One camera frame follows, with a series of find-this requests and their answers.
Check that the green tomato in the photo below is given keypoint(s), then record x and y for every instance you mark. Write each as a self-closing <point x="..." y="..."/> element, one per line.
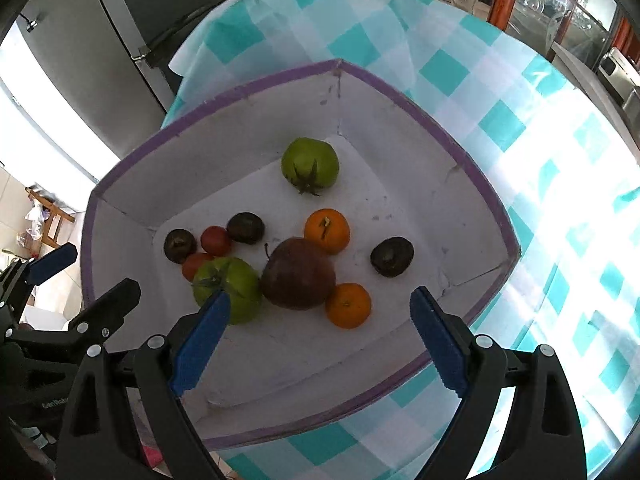
<point x="310" y="160"/>
<point x="237" y="282"/>

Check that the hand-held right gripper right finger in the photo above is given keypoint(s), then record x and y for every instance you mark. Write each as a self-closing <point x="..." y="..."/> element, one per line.
<point x="440" y="345"/>

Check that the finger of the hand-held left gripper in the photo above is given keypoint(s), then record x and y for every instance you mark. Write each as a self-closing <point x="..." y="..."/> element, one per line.
<point x="50" y="262"/>
<point x="112" y="305"/>

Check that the silver microwave oven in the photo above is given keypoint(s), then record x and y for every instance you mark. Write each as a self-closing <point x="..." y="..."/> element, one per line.
<point x="620" y="72"/>

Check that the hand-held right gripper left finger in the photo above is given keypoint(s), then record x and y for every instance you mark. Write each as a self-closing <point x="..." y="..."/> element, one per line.
<point x="200" y="342"/>

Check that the wooden stool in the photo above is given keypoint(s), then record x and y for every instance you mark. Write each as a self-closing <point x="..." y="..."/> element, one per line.
<point x="50" y="215"/>

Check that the grey refrigerator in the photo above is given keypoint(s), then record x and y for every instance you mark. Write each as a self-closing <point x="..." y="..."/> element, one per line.
<point x="90" y="60"/>

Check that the wooden glass cabinet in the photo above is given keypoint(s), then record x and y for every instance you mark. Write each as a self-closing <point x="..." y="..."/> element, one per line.
<point x="550" y="5"/>

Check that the red tomato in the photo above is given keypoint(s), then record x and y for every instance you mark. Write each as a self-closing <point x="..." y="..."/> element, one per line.
<point x="192" y="264"/>
<point x="216" y="240"/>

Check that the teal white checkered tablecloth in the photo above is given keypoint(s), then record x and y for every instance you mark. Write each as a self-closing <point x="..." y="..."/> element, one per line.
<point x="550" y="240"/>

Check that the dark red-brown apple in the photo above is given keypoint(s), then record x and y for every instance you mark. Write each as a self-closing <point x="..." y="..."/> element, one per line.
<point x="297" y="275"/>

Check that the orange tangerine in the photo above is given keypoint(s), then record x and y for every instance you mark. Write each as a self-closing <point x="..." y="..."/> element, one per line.
<point x="327" y="230"/>
<point x="348" y="306"/>

